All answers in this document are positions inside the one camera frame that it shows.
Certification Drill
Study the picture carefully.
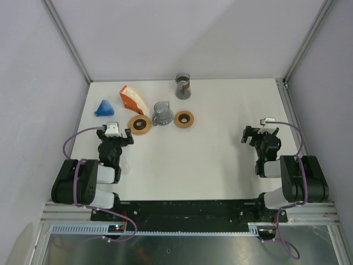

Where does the orange coffee filter pack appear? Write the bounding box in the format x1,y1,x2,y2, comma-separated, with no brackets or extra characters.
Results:
119,86,149,115

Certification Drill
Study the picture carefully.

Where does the glass coffee server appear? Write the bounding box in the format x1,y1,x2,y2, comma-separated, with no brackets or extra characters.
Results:
152,101,174,126

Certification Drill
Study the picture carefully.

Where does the wooden dripper ring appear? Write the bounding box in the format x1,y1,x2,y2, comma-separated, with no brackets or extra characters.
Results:
174,110,195,129
128,115,152,136

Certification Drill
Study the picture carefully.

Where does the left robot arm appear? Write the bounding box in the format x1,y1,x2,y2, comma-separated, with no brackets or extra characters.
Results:
51,123,134,221

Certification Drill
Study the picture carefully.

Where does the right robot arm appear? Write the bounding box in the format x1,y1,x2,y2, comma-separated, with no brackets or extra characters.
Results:
241,121,329,221

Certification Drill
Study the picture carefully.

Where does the blue plastic dripper cone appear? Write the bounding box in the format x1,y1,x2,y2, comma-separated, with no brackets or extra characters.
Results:
94,99,115,117

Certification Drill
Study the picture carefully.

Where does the grey glass carafe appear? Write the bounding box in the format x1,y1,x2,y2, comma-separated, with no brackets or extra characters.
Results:
175,72,191,100

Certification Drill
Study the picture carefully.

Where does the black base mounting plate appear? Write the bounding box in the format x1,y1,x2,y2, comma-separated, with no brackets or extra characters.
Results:
90,198,288,233

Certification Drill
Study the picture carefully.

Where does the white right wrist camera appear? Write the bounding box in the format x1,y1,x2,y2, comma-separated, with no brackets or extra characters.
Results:
259,117,277,134

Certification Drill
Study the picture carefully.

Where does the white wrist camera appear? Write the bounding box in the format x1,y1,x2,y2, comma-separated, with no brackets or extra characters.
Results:
103,121,122,137
259,117,277,134

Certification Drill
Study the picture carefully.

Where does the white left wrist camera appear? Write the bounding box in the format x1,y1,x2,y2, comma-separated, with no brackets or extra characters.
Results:
103,121,122,137

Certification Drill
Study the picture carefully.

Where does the aluminium frame rail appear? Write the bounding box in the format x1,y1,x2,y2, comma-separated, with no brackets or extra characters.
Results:
41,200,340,225

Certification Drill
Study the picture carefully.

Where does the white slotted cable duct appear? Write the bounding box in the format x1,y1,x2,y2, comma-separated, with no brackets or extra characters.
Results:
49,222,276,237

